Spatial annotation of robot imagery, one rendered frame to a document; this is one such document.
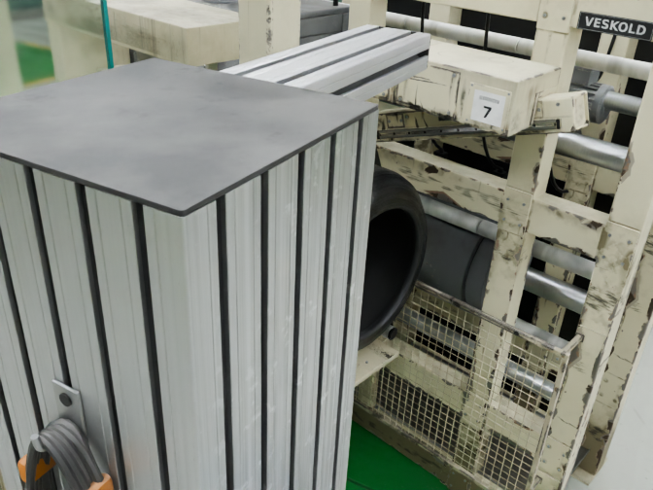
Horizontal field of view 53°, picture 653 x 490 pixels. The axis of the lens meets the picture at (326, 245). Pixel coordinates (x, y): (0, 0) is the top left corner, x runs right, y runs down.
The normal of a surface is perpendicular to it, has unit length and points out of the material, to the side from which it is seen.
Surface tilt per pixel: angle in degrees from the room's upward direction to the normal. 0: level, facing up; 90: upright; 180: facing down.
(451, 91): 90
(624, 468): 0
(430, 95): 90
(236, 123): 0
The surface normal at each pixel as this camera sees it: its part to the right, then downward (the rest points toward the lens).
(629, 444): 0.05, -0.87
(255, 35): -0.68, 0.33
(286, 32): 0.73, 0.36
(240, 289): 0.87, 0.28
